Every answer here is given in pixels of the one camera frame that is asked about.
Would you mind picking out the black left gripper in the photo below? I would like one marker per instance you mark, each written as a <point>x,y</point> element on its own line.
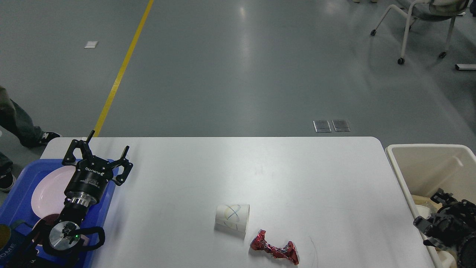
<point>88,180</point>

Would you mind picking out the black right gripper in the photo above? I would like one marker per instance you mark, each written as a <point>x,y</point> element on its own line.
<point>452,226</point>

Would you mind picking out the brown paper bag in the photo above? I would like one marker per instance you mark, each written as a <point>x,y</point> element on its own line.
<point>425,201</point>

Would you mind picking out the pink plate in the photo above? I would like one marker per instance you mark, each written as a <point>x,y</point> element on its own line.
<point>48,197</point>

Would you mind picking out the patterned paper cup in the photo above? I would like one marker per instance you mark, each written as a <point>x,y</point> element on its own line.
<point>233,217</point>

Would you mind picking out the white paper cup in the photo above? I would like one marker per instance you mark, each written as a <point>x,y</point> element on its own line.
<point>425,211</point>

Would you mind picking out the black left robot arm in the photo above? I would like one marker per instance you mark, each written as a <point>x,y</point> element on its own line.
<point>61,243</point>

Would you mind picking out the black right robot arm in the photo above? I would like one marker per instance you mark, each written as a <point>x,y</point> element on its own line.
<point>466,258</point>

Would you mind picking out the beige plastic bin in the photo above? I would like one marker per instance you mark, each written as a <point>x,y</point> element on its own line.
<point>421,169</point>

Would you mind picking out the person's near leg and shoe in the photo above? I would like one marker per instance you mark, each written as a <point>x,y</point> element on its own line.
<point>7,179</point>

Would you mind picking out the person's leg and shoe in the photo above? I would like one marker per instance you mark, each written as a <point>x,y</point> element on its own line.
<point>18,122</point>
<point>7,179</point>

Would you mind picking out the person's far leg and shoe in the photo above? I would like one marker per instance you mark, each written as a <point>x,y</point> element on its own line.
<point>18,122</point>

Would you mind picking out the dark blue mug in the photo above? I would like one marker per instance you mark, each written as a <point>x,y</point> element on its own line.
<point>11,239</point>

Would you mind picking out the white paper scrap on floor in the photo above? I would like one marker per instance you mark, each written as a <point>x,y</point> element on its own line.
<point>91,44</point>

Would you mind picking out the right metal floor socket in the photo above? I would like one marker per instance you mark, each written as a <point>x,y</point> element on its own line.
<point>341,125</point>

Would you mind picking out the metal floor socket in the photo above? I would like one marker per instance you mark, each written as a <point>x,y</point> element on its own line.
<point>322,126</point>
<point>341,125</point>

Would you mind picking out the left metal floor socket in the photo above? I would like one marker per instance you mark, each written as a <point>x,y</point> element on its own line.
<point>322,126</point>

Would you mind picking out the white bar on floor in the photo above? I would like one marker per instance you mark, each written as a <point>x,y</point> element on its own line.
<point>465,67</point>

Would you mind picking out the red foil wrapper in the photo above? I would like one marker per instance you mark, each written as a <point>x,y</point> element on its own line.
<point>289,251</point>

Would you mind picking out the white office chair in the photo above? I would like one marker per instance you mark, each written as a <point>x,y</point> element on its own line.
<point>425,10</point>

